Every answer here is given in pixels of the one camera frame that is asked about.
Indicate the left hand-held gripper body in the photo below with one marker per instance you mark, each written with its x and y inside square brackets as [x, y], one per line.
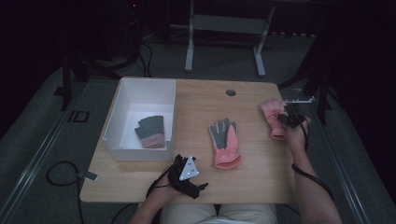
[186, 174]

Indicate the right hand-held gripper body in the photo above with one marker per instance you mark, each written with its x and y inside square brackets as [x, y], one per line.
[294, 118]

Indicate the pink ski glove printed back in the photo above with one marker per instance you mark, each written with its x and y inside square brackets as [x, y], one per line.
[274, 115]

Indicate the grey knit glove pink cuff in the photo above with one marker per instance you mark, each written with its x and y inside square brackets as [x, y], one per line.
[151, 130]

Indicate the pink ski glove grey palm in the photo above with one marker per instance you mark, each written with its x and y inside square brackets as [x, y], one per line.
[224, 143]

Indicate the white storage box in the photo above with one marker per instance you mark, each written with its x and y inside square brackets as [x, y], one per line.
[141, 93]

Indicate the person's right hand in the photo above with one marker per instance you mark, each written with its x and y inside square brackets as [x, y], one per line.
[295, 137]

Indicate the person's left hand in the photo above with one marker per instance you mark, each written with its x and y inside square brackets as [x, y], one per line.
[163, 189]

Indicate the person's beige trousers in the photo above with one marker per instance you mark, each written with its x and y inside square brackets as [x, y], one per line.
[218, 214]

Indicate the black metal stand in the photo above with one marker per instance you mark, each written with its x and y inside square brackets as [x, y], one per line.
[320, 77]
[84, 67]

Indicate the metal floor rail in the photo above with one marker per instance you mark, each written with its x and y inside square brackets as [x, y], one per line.
[34, 161]
[345, 174]

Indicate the white metal desk frame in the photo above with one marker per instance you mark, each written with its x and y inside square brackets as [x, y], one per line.
[229, 24]

